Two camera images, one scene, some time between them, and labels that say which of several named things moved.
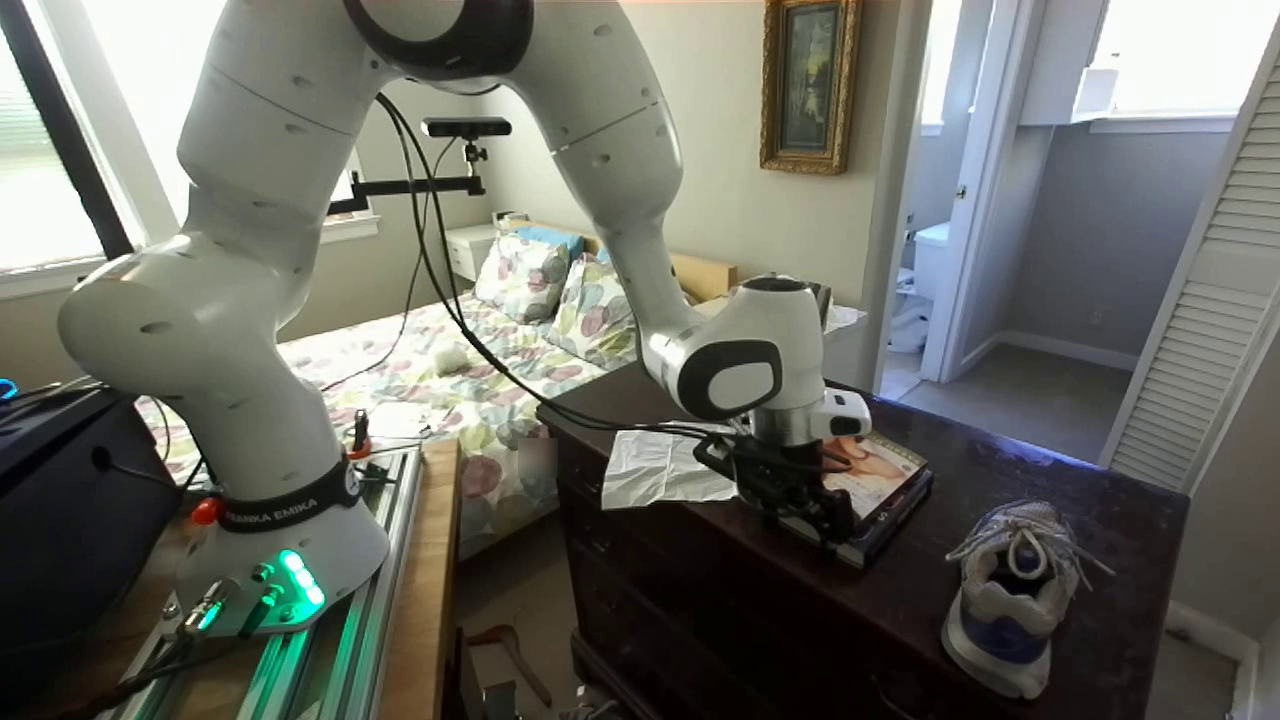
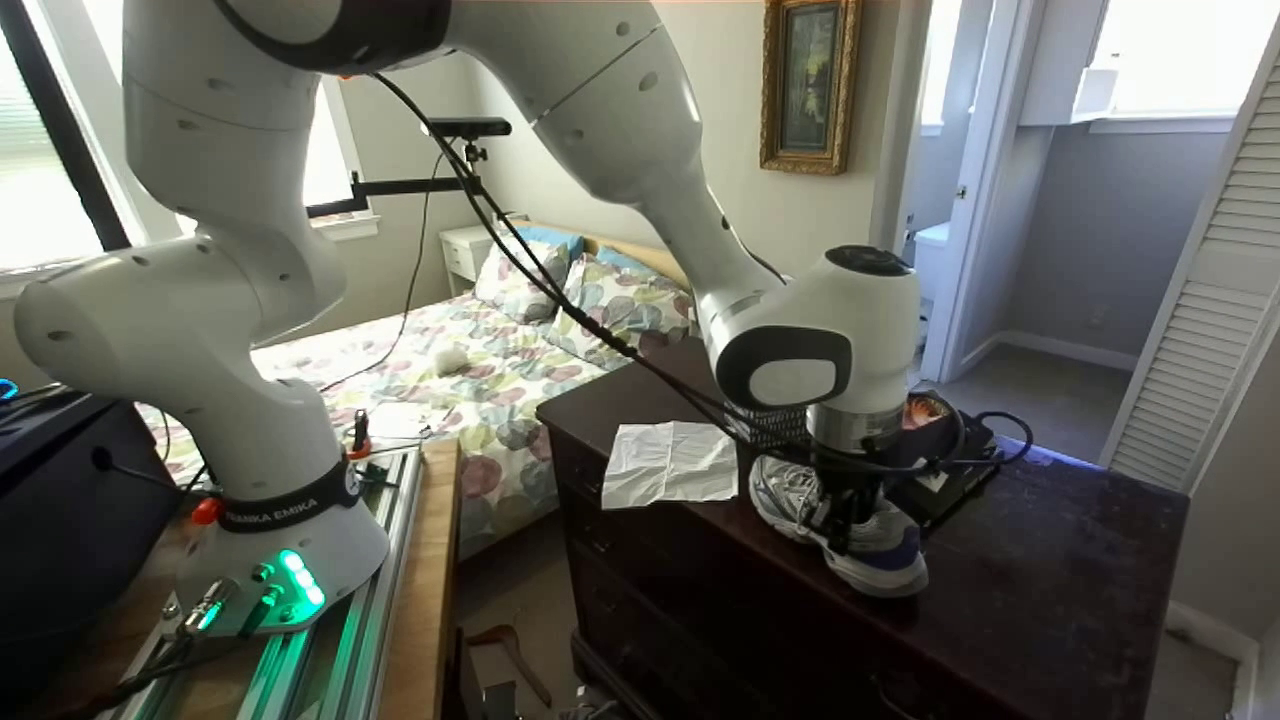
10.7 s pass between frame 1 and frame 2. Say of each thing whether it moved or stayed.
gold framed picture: stayed
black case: stayed
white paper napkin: stayed
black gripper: moved
